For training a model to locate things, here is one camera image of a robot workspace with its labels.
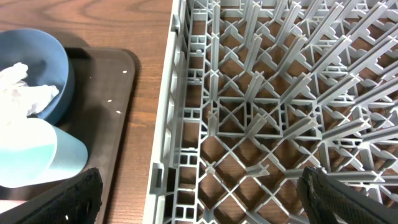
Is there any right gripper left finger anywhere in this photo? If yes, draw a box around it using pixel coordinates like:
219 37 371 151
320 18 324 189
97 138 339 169
16 168 103 223

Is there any large dark blue bowl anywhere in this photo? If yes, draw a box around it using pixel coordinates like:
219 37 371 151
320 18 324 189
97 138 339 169
1 28 75 125

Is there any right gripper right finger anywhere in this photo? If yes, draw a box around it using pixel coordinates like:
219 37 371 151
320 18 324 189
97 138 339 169
297 167 397 224

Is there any grey dishwasher rack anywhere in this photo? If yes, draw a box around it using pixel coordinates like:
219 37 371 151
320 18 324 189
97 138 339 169
143 0 397 223

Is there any light blue cup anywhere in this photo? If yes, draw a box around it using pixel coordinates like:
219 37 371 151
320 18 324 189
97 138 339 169
1 118 88 188

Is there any brown serving tray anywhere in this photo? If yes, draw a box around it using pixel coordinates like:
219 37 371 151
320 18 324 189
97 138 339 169
1 48 136 223

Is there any white tissue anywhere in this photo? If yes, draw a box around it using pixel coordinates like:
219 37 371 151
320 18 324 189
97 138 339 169
1 62 59 126

